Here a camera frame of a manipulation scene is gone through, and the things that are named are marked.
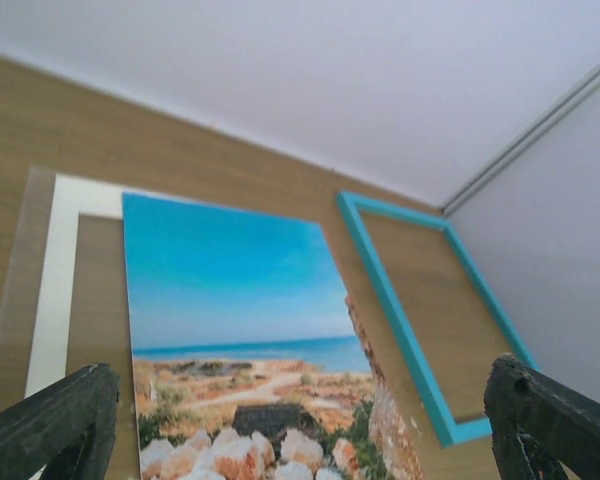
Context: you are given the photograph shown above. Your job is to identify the blue wooden picture frame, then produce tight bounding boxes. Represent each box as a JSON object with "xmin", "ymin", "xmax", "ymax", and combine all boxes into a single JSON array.
[{"xmin": 336, "ymin": 191, "xmax": 537, "ymax": 447}]

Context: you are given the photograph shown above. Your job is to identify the beach landscape photo print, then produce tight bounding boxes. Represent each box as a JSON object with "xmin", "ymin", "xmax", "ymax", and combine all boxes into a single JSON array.
[{"xmin": 122, "ymin": 193, "xmax": 424, "ymax": 479}]

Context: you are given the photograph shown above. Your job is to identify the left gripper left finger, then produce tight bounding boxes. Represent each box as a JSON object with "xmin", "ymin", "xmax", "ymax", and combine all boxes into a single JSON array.
[{"xmin": 0, "ymin": 363, "xmax": 120, "ymax": 479}]

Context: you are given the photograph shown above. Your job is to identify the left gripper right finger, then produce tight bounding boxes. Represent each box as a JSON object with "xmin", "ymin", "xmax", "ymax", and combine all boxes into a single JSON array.
[{"xmin": 484, "ymin": 354, "xmax": 600, "ymax": 479}]

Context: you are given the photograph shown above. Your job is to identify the white mat board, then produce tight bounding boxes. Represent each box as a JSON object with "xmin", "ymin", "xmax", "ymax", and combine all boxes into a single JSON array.
[{"xmin": 23, "ymin": 173, "xmax": 201, "ymax": 401}]

